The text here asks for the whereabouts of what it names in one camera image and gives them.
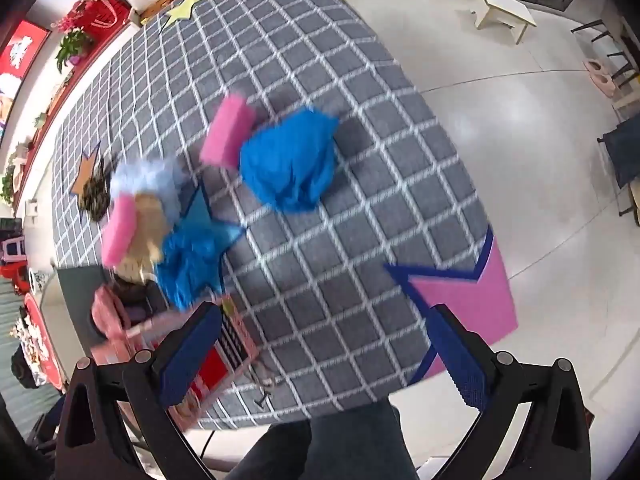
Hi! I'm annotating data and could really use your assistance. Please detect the leopard print cloth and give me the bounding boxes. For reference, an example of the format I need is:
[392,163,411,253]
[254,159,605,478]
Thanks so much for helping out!
[79,160,118,221]

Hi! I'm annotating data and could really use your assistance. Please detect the grey storage bin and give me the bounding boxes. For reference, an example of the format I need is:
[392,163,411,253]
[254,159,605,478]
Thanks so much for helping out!
[55,265,151,361]

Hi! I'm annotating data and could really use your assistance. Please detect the colourful printed cardboard box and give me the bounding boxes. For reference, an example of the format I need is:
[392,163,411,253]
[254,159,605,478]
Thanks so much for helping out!
[125,295,261,431]

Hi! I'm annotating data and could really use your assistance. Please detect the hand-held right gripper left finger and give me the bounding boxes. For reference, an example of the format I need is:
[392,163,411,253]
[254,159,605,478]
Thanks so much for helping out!
[55,301,223,480]

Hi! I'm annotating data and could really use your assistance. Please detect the red round table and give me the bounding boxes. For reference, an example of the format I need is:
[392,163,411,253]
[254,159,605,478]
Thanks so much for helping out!
[22,292,68,391]

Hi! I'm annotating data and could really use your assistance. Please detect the dark blue cloth on chair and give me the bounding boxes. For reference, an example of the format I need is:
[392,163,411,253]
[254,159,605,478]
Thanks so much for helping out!
[597,115,640,191]

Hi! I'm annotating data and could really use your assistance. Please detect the red wall poster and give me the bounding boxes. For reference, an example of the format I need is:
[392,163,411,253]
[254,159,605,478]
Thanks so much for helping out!
[0,20,51,126]

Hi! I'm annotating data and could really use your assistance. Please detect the red bag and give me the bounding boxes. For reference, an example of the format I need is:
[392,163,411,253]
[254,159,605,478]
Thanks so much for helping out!
[80,0,133,38]

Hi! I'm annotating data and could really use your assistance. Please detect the potted green plant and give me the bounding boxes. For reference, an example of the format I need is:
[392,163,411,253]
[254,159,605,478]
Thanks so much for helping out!
[55,27,93,73]

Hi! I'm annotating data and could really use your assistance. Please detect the person's legs in jeans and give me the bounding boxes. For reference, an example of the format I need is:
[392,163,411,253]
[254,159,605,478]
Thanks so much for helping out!
[230,400,421,480]

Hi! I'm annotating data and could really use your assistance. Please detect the pink pouch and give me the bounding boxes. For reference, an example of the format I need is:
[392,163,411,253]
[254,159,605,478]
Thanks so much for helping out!
[90,284,151,356]

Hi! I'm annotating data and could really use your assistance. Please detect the grey checked mat with stars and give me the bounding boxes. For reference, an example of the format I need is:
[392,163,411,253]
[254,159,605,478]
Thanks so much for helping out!
[50,0,518,431]

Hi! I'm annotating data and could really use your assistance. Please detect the tan plush toy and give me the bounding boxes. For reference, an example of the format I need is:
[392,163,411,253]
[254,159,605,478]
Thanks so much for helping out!
[115,195,173,283]

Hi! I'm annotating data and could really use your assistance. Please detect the white low table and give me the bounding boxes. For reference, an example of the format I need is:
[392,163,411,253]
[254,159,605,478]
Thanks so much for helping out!
[470,0,537,46]

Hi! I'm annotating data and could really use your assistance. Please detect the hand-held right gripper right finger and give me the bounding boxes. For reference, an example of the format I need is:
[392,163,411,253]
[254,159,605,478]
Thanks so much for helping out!
[425,304,593,480]

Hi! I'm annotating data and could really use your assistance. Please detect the pink slippers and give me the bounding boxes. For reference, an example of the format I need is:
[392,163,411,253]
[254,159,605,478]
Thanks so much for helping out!
[582,59,621,98]

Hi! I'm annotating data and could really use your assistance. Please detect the light blue fluffy cloth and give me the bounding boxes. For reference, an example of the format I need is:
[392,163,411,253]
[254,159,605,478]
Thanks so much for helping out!
[109,157,188,221]

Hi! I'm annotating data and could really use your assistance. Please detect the pink sponge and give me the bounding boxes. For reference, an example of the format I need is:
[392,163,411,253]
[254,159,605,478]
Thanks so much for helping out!
[200,92,258,171]
[101,195,138,267]

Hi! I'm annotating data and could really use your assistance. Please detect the black metal chair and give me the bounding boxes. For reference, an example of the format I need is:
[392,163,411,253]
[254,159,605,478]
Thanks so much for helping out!
[570,17,640,91]

